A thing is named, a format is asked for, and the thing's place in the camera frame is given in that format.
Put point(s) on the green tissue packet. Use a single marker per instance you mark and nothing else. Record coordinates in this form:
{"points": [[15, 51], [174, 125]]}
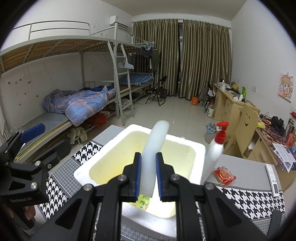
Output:
{"points": [[142, 202]]}

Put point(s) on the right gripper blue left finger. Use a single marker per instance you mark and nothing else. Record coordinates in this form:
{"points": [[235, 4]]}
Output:
{"points": [[94, 213]]}

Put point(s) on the yellow object on desk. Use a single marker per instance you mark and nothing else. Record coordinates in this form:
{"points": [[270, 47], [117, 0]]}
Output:
{"points": [[261, 125]]}

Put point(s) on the hanging dark clothes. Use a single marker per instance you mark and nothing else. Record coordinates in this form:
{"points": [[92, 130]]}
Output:
{"points": [[154, 56]]}

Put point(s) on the trash bin with bag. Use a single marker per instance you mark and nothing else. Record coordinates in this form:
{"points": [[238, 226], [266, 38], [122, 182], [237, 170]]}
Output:
{"points": [[211, 131]]}

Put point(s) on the anime girl poster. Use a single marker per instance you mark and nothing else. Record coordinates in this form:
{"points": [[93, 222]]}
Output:
{"points": [[286, 87]]}

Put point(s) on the white air conditioner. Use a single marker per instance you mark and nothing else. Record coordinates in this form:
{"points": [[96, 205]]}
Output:
{"points": [[114, 20]]}

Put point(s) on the white remote control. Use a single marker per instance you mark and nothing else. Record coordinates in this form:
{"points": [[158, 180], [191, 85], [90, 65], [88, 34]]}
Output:
{"points": [[272, 180]]}

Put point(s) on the orange box on floor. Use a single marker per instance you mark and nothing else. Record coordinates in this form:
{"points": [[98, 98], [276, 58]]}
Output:
{"points": [[194, 101]]}

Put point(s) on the white styrofoam box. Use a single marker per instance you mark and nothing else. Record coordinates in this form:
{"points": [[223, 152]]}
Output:
{"points": [[186, 157]]}

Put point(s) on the black folding chair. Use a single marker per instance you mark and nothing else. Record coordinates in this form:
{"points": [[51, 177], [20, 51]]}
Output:
{"points": [[158, 91]]}

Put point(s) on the white pump lotion bottle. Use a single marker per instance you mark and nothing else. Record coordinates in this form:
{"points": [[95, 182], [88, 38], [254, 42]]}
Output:
{"points": [[215, 150]]}

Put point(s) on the blue plaid quilt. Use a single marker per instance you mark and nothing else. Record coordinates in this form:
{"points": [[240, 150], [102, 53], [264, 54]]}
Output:
{"points": [[80, 105]]}

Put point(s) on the papers on desk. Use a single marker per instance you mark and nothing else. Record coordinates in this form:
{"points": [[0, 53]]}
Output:
{"points": [[285, 155]]}

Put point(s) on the green spray bottle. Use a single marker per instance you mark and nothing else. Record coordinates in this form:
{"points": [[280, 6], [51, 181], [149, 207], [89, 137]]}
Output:
{"points": [[243, 92]]}

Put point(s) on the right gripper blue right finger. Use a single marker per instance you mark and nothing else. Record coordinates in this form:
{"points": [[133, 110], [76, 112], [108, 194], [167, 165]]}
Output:
{"points": [[203, 212]]}

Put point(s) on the metal bunk bed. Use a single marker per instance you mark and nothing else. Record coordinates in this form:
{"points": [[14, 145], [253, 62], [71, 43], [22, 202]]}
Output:
{"points": [[32, 69]]}

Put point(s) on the black headphones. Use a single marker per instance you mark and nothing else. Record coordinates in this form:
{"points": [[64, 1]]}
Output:
{"points": [[277, 124]]}

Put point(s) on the wooden desk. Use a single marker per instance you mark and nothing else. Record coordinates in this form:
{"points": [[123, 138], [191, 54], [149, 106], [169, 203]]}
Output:
{"points": [[261, 148]]}

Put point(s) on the wooden smiley chair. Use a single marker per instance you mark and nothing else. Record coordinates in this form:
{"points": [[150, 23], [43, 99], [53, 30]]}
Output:
{"points": [[239, 142]]}

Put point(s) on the red snack packet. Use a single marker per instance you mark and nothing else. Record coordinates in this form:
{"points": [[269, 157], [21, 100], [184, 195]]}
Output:
{"points": [[224, 176]]}

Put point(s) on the white bed ladder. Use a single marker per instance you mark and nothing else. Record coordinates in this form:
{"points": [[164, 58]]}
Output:
{"points": [[121, 81]]}

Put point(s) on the white foam strip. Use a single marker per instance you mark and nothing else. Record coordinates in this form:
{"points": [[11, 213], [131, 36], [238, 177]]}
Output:
{"points": [[153, 145]]}

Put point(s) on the houndstooth table mat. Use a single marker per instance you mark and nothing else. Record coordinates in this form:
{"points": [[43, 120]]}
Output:
{"points": [[251, 192]]}

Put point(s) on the brown curtains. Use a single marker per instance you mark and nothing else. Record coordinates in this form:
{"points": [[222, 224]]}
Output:
{"points": [[191, 54]]}

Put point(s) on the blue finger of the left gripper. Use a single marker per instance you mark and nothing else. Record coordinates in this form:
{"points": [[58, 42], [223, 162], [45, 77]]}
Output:
{"points": [[52, 157], [12, 146]]}

